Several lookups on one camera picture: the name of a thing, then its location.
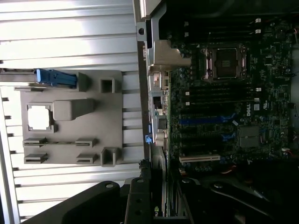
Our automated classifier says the grey parts rack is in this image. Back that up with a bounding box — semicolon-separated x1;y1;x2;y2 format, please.
14;69;123;168

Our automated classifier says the white expansion slot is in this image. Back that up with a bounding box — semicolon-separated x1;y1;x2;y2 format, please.
179;154;221;163

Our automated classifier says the blue card retention clip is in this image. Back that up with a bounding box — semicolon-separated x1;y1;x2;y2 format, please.
144;123;154;143

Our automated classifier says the black expansion slot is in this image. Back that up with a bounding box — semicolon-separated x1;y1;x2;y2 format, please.
179;134;235;143

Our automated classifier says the black RAM slot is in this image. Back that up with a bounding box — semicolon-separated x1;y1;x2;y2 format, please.
186;87;261;97

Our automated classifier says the blue expansion slot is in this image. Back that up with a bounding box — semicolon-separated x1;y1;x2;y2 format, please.
179;114;235;126

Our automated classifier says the green motherboard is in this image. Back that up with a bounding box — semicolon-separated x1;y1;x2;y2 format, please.
168;18;295;173

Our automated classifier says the silver CPU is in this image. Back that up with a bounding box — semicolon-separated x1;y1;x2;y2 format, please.
27;105;52;130

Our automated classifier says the green RAM stick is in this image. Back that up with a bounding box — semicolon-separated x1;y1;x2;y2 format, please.
23;140;98;147

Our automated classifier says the open black PC case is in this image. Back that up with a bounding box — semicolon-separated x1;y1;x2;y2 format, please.
132;0;299;224

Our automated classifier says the silver chipset heatsink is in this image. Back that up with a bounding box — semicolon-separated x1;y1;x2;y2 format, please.
238;126;261;148

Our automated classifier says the CPU socket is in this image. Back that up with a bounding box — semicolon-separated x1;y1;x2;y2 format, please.
200;44;248;81

